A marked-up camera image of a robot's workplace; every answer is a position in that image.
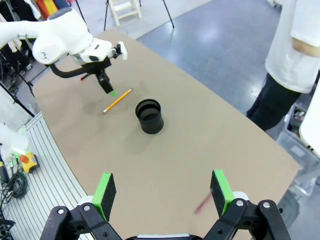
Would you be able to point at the black mesh pen holder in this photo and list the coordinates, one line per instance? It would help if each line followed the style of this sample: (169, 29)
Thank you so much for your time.
(151, 125)

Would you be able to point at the white table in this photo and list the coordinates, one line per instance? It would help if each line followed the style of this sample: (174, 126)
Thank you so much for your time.
(311, 125)

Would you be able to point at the dark red pen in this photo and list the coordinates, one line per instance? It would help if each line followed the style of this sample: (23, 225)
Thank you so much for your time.
(201, 207)

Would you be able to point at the yellow emergency stop box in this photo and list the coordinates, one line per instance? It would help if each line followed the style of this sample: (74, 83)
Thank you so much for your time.
(28, 162)

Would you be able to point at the black stand leg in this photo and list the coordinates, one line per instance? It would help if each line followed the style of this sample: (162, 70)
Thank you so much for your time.
(170, 20)

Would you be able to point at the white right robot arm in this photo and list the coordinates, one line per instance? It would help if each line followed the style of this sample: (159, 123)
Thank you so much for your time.
(12, 137)

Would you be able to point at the hanging clothes rack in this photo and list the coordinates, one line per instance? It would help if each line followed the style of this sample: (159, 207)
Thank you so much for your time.
(42, 6)

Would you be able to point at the person in white t-shirt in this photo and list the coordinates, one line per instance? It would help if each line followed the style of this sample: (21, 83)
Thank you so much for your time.
(287, 62)

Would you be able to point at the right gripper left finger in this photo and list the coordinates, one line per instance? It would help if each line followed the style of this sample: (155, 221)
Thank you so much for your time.
(103, 200)

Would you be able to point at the black tripod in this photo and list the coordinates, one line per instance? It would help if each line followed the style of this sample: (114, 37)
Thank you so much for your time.
(106, 20)

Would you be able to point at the yellow pencil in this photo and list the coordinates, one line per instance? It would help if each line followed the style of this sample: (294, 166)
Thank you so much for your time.
(117, 100)

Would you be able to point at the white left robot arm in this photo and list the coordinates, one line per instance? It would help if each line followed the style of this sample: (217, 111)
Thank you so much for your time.
(65, 37)

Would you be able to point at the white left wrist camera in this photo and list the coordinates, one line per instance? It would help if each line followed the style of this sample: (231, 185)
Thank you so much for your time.
(122, 51)

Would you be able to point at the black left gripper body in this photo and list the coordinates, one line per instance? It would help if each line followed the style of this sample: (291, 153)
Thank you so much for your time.
(101, 75)

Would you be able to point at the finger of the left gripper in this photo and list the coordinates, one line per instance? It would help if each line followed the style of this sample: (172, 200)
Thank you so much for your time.
(106, 87)

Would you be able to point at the grey ribbed metal platform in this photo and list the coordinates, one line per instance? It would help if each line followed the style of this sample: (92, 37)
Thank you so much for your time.
(50, 180)

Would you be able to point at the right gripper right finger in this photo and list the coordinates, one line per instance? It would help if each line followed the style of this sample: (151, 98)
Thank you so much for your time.
(221, 195)

